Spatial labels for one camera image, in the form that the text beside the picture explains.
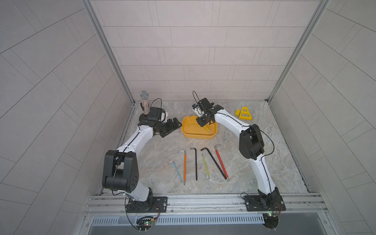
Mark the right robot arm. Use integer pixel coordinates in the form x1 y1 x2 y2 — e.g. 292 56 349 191
193 102 286 211

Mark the circuit board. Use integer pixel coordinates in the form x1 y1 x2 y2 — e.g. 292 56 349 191
262 213 279 230
136 216 157 232

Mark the red hex key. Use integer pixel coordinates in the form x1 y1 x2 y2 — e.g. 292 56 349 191
214 144 230 181

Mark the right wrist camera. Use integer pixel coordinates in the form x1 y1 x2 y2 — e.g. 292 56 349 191
192 98 214 117

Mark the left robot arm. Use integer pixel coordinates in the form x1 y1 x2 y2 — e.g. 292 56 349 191
102 118 182 204

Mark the blue hex key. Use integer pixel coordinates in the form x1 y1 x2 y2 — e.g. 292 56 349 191
169 160 183 183

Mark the left circuit board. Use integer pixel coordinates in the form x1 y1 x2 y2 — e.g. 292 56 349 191
136 216 157 232

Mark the right circuit board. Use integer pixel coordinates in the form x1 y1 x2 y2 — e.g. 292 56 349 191
262 213 279 230

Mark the green hex key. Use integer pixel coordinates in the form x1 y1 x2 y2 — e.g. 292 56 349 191
202 153 210 180

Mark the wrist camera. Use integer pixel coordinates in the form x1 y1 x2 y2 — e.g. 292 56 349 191
192 98 214 117
147 107 168 122

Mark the orange hex key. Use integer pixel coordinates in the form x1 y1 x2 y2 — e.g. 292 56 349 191
179 150 187 186

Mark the aluminium mounting rail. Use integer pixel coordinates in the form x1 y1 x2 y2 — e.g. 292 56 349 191
83 193 328 216

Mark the large black hex key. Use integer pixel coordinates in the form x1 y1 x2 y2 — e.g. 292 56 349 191
201 147 228 180

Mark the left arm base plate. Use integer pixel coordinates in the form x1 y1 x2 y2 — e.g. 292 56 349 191
125 196 168 213

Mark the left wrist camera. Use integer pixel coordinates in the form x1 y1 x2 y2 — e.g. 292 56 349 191
147 107 168 122

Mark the black thin hex key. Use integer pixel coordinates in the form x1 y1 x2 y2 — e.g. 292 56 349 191
190 147 198 181

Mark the yellow triangular holder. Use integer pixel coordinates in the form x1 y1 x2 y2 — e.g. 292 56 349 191
239 106 253 120

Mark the yellow plastic storage box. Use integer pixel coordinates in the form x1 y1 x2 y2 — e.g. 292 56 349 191
182 116 217 140

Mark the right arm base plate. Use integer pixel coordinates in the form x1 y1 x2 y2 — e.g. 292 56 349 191
242 194 286 212

